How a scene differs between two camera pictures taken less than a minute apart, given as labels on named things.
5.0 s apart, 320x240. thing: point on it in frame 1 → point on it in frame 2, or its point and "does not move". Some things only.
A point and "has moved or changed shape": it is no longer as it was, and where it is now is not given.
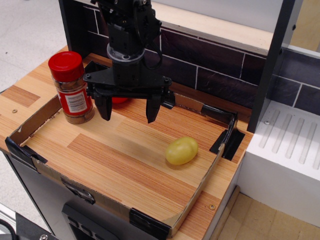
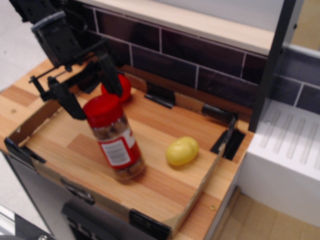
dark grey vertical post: (288, 15) does not move
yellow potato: (181, 150) does not move
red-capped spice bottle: (67, 68) has moved or changed shape
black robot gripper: (127, 78) → (72, 57)
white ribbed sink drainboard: (281, 168) does not move
